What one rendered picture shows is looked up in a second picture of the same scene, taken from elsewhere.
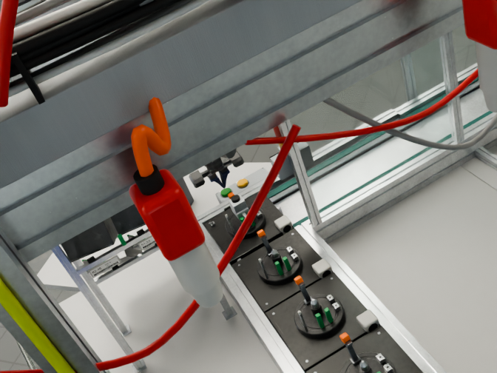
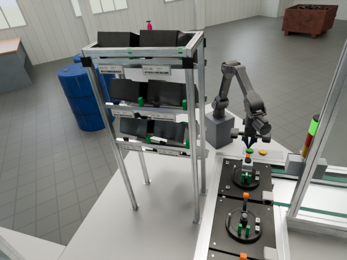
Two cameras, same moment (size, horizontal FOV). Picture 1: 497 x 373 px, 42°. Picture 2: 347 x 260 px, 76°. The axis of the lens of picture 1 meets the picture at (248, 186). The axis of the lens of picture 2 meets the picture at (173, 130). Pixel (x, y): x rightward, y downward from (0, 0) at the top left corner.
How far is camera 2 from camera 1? 1.06 m
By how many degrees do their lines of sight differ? 26
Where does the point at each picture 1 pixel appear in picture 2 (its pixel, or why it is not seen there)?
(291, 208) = (281, 189)
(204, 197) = (238, 144)
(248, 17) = not seen: outside the picture
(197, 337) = (171, 218)
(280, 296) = (226, 247)
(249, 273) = (222, 211)
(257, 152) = (288, 137)
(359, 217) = (326, 233)
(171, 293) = (182, 181)
